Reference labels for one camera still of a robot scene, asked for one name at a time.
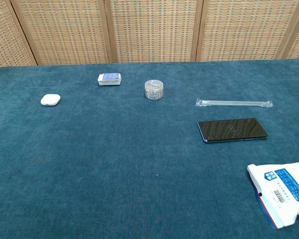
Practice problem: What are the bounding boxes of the white and blue small box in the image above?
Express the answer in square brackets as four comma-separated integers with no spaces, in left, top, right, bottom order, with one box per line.
[97,72,122,87]

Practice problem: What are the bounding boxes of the white and blue plastic bag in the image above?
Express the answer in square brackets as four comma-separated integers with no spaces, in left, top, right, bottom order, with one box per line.
[247,158,299,230]

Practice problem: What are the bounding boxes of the clear round plastic jar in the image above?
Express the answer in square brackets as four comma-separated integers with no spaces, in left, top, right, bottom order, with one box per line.
[144,80,164,100]

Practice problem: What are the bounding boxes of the black smartphone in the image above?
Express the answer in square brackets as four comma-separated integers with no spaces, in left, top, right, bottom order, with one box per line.
[197,118,269,143]

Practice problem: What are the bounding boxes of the white earbuds case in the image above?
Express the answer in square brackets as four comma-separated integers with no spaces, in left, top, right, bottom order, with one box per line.
[40,94,61,106]

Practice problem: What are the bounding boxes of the woven folding screen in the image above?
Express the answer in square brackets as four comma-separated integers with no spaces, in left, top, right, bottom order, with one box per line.
[0,0,299,68]

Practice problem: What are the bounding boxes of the blue tablecloth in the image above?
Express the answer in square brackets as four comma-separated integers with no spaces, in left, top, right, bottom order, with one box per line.
[0,58,299,239]

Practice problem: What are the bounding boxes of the clear wrapped plastic straw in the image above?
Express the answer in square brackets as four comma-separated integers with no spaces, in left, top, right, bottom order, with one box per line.
[195,98,274,109]

